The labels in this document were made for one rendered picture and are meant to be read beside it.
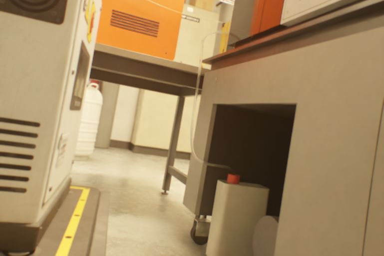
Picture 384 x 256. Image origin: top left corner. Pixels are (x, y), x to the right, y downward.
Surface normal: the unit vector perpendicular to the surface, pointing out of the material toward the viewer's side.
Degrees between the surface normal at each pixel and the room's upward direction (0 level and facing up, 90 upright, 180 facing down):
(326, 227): 90
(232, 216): 90
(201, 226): 90
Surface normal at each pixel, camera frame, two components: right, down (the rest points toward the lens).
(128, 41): 0.33, 0.02
